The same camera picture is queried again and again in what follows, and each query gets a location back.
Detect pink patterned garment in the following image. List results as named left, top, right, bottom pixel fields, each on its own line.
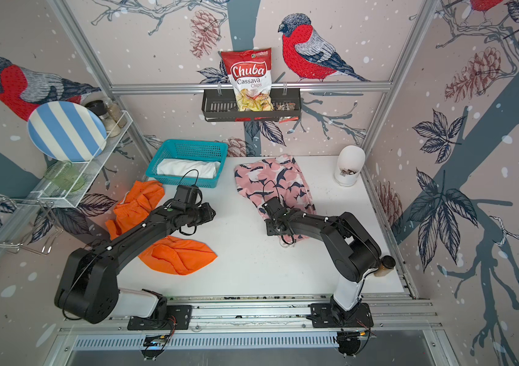
left=234, top=154, right=317, bottom=221

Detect white shorts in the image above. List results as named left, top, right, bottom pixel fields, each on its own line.
left=154, top=159, right=221, bottom=179

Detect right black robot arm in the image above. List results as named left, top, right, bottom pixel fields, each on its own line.
left=262, top=198, right=382, bottom=313

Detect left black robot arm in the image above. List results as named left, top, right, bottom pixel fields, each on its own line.
left=54, top=185, right=216, bottom=324

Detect orange garment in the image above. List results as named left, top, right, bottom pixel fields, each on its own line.
left=105, top=181, right=218, bottom=275

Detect teal plastic basket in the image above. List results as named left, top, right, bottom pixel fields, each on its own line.
left=146, top=140, right=228, bottom=188

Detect white ceramic holder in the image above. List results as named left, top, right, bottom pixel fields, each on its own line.
left=333, top=146, right=366, bottom=187

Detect dark lid spice jar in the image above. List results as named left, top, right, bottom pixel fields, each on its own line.
left=85, top=100, right=116, bottom=134

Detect brown lid spice bottle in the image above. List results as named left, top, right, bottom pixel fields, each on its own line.
left=373, top=255, right=396, bottom=277

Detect clear spice jar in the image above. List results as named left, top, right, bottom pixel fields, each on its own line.
left=103, top=99, right=126, bottom=138

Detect green glass cup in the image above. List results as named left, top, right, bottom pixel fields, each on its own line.
left=44, top=161, right=85, bottom=192

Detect blue striped plate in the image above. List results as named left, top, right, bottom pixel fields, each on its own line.
left=27, top=102, right=107, bottom=163

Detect red Chuba chips bag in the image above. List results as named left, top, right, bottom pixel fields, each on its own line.
left=221, top=48, right=274, bottom=112

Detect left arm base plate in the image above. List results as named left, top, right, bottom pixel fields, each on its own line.
left=127, top=305, right=192, bottom=331

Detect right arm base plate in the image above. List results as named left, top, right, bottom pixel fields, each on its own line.
left=306, top=302, right=374, bottom=329

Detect black wall shelf basket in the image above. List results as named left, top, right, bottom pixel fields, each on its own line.
left=201, top=88, right=302, bottom=122

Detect white wire wall rack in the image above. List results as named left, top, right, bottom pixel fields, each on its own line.
left=0, top=111, right=133, bottom=256

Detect aluminium mounting rail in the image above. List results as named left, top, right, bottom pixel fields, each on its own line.
left=57, top=294, right=443, bottom=332

